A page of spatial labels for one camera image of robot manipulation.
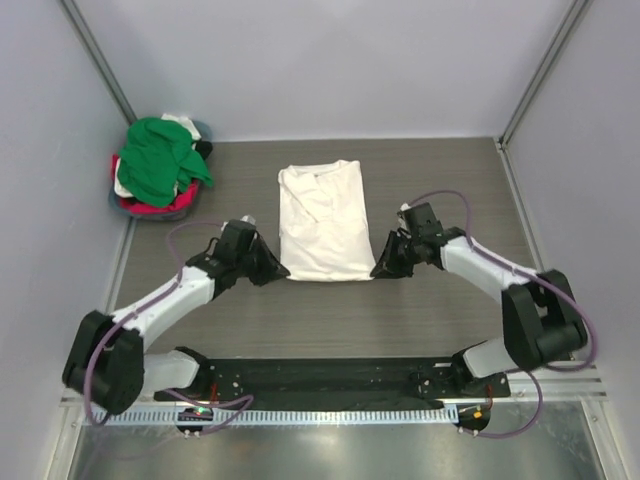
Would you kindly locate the grey laundry basket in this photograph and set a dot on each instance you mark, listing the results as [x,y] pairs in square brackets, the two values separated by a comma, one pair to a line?
[162,167]

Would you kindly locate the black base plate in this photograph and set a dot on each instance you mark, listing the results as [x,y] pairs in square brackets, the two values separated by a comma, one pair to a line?
[341,384]

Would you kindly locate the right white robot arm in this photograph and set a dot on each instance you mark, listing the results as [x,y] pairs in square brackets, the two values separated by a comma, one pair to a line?
[540,319]

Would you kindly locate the white Coca-Cola t-shirt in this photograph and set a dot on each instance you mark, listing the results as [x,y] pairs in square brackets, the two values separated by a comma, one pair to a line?
[323,224]

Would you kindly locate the right aluminium frame post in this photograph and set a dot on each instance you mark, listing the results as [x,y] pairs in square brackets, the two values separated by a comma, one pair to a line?
[559,41]

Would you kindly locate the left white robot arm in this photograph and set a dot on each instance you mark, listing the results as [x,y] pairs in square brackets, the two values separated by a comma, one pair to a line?
[109,363]

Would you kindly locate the slotted cable duct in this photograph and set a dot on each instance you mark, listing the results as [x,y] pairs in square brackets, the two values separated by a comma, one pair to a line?
[174,415]

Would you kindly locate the pink t-shirt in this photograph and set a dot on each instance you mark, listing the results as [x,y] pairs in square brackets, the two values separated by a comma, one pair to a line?
[131,207]

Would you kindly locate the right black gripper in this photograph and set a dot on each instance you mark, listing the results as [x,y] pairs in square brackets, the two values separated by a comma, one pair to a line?
[388,266]

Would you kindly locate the left aluminium frame post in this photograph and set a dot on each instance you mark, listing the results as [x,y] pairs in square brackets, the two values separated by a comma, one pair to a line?
[98,59]

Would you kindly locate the aluminium frame post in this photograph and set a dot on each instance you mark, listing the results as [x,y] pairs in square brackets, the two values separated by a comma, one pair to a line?
[98,59]
[559,41]

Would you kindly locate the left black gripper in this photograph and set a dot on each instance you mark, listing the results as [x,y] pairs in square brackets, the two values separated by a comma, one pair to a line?
[273,269]

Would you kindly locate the green t-shirt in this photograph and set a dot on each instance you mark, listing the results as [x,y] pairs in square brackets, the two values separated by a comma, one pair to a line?
[160,160]

